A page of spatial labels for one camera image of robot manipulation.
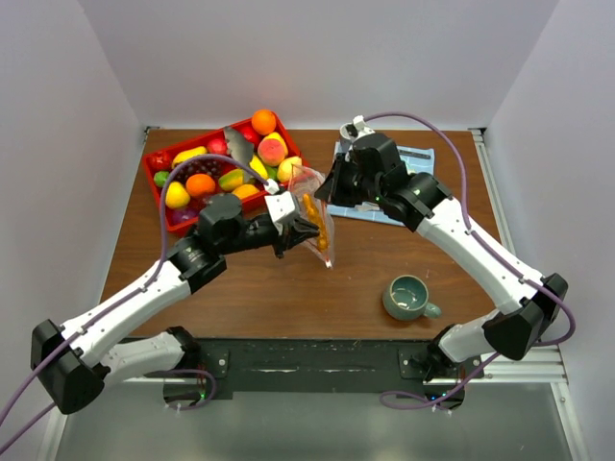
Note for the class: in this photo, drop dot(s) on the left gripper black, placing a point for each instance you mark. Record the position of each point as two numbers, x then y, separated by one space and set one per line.
295 230

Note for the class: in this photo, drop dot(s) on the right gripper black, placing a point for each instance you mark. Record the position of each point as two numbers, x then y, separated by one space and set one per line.
334 181

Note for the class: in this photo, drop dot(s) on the clear zip top bag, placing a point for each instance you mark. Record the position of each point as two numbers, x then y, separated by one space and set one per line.
303 184

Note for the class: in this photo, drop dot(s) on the orange pretzel snack toy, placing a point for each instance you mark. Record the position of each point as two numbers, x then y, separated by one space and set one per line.
314 215

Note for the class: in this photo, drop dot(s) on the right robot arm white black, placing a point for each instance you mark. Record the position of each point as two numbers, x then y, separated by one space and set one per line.
526 302

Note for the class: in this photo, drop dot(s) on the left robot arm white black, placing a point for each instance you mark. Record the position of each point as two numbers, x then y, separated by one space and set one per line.
77 360

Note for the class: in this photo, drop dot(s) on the yellow lemon toy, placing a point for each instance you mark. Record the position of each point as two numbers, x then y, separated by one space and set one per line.
285 169

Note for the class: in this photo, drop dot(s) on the grey white cup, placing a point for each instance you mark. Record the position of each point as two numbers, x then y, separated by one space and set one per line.
345 137

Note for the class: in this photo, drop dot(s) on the peach toy fruit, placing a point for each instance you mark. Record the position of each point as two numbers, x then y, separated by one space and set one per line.
272 150

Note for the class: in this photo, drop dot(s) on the orange yellow mango toy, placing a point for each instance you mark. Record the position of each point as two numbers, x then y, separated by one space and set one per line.
245 191

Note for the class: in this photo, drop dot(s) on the yellow banana toy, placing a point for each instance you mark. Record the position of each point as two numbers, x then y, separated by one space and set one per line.
259 167

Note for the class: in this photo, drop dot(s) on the red plastic tray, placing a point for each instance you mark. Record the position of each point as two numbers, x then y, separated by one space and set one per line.
253 203

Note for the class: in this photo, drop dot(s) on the green yellow mango toy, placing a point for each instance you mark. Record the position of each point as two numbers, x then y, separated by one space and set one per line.
232 180

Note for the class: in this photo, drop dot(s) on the orange fruit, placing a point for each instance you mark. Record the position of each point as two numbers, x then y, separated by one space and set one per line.
264 121

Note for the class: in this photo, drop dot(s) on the red apple toy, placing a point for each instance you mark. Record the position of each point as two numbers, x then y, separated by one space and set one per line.
250 134

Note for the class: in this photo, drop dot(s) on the grey toy fish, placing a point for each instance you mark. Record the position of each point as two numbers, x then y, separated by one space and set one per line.
241 151

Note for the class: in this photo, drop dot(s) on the blue checked cloth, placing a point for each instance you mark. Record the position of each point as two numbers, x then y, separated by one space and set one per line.
416 161

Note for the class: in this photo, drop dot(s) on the purple grapes bunch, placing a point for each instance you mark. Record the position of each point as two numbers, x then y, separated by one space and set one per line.
210 167

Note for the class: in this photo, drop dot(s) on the orange tangerine toy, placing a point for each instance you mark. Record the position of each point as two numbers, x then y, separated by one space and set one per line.
200 185

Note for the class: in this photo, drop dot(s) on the green ceramic mug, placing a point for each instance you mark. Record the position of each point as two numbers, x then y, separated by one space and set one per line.
407 298

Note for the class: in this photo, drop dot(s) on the purple onion toy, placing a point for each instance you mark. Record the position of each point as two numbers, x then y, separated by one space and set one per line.
181 215

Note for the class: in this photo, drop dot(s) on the yellow round fruit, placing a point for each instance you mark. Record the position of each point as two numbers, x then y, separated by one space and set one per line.
176 196

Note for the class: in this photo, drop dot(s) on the green lime toy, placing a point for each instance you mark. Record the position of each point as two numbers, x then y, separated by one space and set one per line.
160 178

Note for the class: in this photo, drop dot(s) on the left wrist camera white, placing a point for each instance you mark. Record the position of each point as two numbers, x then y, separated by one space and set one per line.
281 204

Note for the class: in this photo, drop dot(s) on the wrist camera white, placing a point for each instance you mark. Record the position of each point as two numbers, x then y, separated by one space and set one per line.
357 128
281 204

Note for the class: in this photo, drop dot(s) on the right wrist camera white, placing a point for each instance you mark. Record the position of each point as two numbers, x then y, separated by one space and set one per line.
357 128

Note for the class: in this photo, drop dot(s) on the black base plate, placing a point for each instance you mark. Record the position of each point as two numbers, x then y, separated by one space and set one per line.
323 366

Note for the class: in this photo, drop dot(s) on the aluminium frame rail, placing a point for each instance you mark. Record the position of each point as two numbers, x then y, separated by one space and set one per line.
519 370

